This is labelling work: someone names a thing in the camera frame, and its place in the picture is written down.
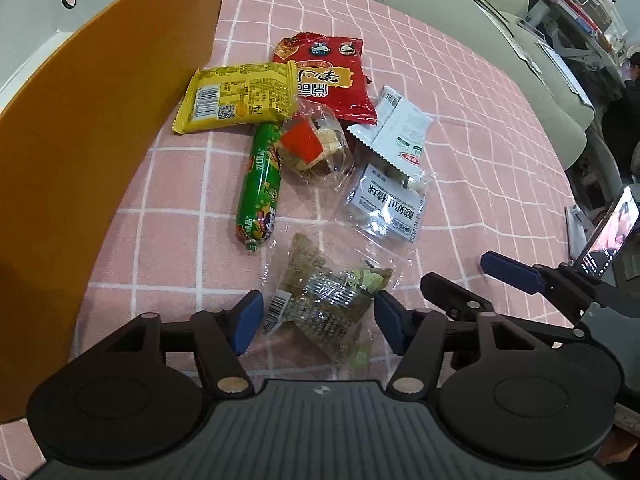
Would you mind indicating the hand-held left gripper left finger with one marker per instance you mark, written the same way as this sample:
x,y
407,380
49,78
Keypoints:
x,y
247,322

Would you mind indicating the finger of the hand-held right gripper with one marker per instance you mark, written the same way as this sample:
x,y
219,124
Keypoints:
x,y
450,295
510,270

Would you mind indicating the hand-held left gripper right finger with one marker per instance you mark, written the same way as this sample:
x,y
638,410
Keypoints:
x,y
390,322

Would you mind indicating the clear packet green cake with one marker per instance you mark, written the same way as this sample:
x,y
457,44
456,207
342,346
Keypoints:
x,y
325,290

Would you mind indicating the clear packet white label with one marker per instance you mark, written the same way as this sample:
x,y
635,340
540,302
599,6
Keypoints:
x,y
380,200

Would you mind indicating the green sausage stick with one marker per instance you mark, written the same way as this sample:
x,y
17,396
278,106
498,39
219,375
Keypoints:
x,y
260,185

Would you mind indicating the white sachet packet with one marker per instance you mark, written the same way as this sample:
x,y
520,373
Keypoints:
x,y
400,125

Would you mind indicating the clear packet orange-red snack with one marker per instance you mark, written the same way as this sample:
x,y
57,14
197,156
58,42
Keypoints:
x,y
305,142

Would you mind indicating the orange cardboard box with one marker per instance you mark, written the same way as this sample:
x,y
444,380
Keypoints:
x,y
100,160

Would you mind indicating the red snack packet yellow label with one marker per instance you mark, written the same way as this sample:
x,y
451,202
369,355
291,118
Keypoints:
x,y
330,80

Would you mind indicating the white phone stand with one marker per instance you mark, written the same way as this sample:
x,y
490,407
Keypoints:
x,y
575,230

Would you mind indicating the smartphone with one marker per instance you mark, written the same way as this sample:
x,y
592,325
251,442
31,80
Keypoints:
x,y
607,235

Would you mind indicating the pink checked tablecloth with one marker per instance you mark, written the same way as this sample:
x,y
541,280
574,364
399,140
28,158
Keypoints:
x,y
475,135

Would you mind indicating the white paper sheets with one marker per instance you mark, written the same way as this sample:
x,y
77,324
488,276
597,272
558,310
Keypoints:
x,y
555,67

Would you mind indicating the dark-covered book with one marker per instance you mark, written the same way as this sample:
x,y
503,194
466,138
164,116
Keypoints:
x,y
487,5

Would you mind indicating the cluttered white desk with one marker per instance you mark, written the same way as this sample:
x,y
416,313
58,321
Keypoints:
x,y
580,5

